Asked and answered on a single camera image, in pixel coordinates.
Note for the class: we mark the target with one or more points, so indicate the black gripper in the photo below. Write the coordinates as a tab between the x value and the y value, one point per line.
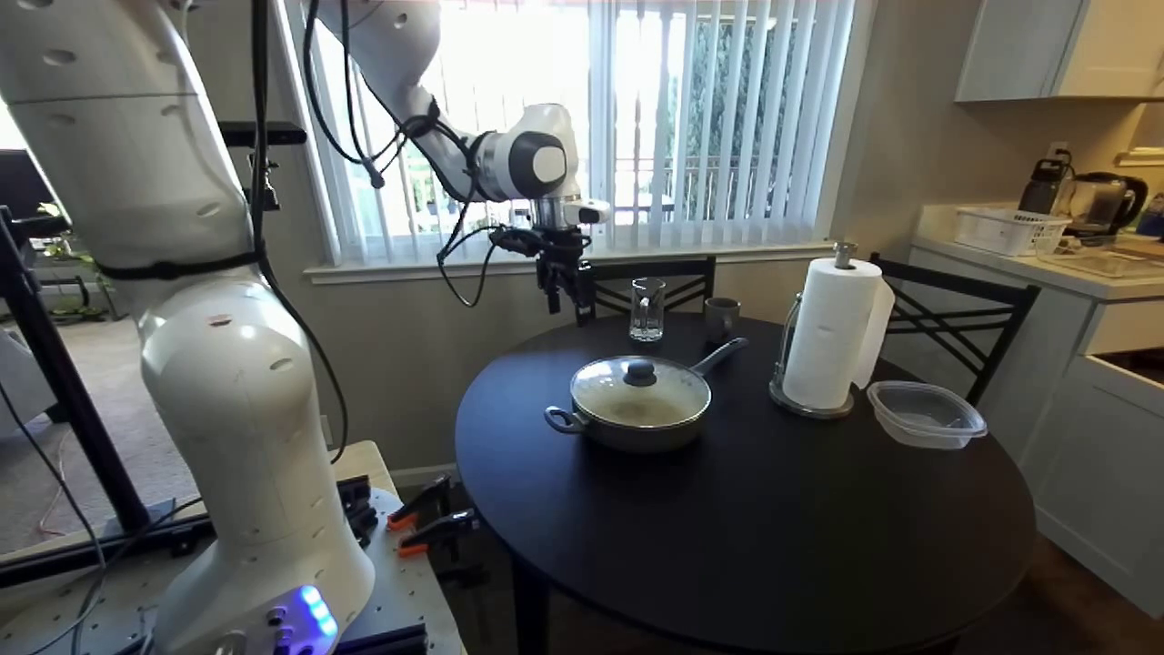
566	254

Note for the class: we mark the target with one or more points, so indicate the clear glass pan lid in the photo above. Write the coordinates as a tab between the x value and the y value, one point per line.
641	389

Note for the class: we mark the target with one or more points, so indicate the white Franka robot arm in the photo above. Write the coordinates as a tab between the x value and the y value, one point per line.
242	423

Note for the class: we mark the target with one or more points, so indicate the clear glass mug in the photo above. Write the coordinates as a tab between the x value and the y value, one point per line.
647	313

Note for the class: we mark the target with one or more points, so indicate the black chair by window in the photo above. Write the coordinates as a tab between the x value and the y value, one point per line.
687	271

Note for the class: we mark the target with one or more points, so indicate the grey ceramic mug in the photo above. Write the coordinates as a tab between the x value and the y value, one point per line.
723	320

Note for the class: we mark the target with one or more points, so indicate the white vertical window blinds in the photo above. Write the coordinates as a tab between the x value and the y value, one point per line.
729	123

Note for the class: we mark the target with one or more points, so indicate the metal paper towel holder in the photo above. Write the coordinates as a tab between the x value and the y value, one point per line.
802	408

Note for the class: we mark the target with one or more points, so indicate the white paper towel roll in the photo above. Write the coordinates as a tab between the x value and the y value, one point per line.
836	328

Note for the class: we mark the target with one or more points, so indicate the black block on platform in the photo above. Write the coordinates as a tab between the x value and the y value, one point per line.
359	512

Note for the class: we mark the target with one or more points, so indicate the robot mounting platform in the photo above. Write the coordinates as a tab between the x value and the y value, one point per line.
402	593

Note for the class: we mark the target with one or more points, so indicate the clear plastic lidded container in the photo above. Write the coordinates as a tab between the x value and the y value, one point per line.
931	417

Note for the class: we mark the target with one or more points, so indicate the black chair by counter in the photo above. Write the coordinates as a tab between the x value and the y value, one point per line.
958	302

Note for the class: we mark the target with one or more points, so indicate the blue lit control box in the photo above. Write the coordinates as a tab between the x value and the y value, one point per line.
312	618

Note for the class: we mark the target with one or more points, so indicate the plastic counter bin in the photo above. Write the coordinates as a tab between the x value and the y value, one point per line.
1007	232

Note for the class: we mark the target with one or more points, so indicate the green house plant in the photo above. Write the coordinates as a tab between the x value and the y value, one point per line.
68	274

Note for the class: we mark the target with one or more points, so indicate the black coffee maker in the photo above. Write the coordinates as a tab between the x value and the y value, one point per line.
1041	185

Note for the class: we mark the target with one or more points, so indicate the white upper kitchen cabinet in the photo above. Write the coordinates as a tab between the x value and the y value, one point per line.
1041	49

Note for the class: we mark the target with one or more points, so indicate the glass electric kettle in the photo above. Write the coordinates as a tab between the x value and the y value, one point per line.
1102	206

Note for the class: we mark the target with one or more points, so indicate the white kitchen counter cabinet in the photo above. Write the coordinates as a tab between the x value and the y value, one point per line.
1093	460

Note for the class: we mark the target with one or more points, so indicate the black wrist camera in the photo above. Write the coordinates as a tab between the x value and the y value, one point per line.
517	237

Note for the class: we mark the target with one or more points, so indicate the black metal stand frame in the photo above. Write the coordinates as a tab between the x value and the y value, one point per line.
59	375

